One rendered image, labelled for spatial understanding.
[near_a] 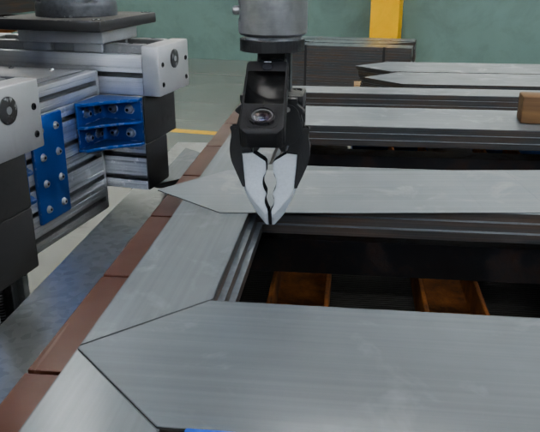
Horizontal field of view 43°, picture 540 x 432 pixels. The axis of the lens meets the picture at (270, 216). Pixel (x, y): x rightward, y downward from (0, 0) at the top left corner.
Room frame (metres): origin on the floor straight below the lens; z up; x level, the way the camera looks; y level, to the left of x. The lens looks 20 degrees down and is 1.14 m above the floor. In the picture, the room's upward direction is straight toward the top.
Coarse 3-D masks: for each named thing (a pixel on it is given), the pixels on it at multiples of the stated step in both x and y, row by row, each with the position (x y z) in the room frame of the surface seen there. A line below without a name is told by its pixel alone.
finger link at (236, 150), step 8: (232, 128) 0.75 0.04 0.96; (232, 136) 0.75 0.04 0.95; (232, 144) 0.75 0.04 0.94; (240, 144) 0.75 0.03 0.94; (232, 152) 0.75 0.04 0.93; (240, 152) 0.75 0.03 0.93; (248, 152) 0.75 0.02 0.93; (232, 160) 0.75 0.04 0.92; (240, 160) 0.75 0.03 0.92; (240, 168) 0.75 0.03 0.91; (240, 176) 0.75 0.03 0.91
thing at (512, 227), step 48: (336, 96) 1.58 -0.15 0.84; (384, 96) 1.57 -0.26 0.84; (432, 96) 1.55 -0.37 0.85; (480, 96) 1.54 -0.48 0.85; (336, 144) 1.23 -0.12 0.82; (384, 144) 1.22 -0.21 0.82; (432, 144) 1.21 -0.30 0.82; (480, 144) 1.20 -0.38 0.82; (528, 144) 1.20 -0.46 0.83; (240, 240) 0.71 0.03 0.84; (480, 240) 0.77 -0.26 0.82; (528, 240) 0.76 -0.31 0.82; (240, 288) 0.62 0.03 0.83
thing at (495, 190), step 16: (464, 176) 0.93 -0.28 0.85; (480, 176) 0.93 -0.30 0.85; (496, 176) 0.93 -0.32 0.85; (480, 192) 0.86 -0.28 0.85; (496, 192) 0.86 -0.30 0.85; (512, 192) 0.86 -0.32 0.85; (528, 192) 0.86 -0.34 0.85; (496, 208) 0.79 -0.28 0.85; (512, 208) 0.79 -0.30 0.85; (528, 208) 0.79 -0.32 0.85
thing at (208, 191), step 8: (208, 176) 0.93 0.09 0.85; (216, 176) 0.93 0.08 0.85; (224, 176) 0.93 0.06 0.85; (184, 184) 0.89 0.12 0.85; (192, 184) 0.89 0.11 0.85; (200, 184) 0.89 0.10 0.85; (208, 184) 0.89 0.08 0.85; (216, 184) 0.89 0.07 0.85; (224, 184) 0.89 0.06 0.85; (184, 192) 0.85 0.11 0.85; (192, 192) 0.85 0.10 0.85; (200, 192) 0.85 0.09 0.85; (208, 192) 0.85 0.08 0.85; (216, 192) 0.85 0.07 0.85; (224, 192) 0.85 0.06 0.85; (184, 200) 0.82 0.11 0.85; (192, 200) 0.82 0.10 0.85; (200, 200) 0.82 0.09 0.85; (208, 200) 0.82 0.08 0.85; (216, 200) 0.82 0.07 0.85; (208, 208) 0.79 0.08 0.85; (216, 208) 0.79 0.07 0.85
